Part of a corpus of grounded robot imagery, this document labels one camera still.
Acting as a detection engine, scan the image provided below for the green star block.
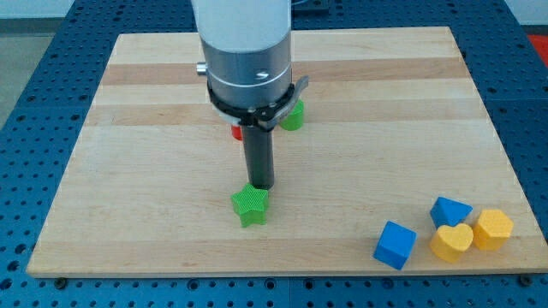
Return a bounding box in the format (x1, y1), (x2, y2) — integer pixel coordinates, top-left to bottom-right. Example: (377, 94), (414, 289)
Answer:
(230, 183), (269, 228)

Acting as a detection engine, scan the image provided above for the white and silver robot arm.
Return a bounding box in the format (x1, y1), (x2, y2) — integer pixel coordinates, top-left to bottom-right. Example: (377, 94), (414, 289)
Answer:
(192, 0), (292, 109)

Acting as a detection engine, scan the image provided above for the red star block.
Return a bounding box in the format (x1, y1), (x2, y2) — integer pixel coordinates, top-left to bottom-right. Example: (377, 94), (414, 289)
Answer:
(231, 125), (242, 141)

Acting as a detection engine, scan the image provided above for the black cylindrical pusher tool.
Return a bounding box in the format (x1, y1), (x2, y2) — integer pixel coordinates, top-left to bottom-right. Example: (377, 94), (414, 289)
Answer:
(241, 127), (275, 190)

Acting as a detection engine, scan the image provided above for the green cylinder block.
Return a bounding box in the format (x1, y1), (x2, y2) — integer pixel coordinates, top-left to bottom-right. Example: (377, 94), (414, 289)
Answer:
(280, 99), (305, 131)

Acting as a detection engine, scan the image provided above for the wooden board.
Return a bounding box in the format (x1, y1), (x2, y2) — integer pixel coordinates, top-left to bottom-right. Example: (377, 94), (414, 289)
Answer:
(27, 27), (547, 278)

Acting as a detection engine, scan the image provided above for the blue cube block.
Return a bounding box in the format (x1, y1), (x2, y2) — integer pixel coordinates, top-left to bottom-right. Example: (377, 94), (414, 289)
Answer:
(373, 221), (417, 270)

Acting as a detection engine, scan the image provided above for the blue triangle block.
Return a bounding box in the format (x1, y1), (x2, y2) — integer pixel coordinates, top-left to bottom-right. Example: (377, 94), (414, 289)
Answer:
(430, 197), (473, 228)

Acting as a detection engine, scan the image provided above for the yellow heart block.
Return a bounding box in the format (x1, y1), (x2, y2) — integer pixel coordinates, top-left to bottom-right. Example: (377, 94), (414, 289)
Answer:
(429, 223), (474, 263)

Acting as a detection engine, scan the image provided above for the yellow hexagon block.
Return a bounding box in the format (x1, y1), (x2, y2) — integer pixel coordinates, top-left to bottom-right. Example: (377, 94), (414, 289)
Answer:
(473, 209), (514, 251)

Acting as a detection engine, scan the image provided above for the black clamp ring with lever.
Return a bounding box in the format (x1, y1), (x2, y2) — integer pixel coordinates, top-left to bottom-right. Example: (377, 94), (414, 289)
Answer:
(206, 74), (310, 132)

